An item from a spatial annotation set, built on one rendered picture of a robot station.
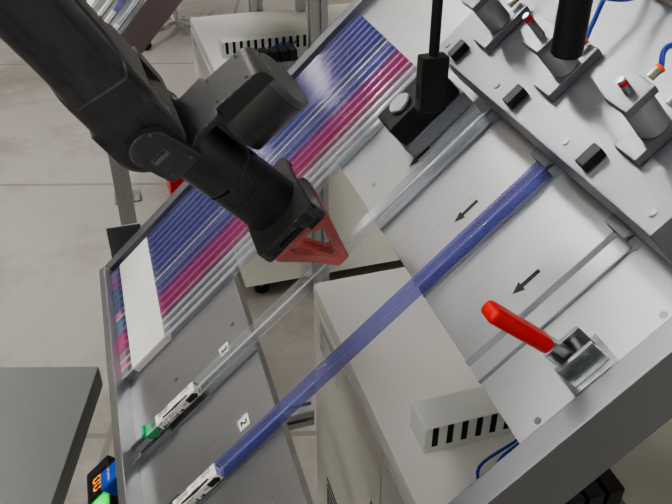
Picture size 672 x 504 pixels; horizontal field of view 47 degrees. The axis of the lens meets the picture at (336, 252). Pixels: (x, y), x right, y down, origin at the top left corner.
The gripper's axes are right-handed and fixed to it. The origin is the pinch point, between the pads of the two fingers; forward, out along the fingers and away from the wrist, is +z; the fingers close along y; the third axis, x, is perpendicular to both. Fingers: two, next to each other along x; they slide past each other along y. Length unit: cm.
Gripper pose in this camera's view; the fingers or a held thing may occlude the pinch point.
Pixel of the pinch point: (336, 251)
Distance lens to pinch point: 76.5
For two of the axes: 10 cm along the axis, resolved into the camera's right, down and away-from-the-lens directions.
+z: 6.6, 4.9, 5.7
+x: -7.0, 6.8, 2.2
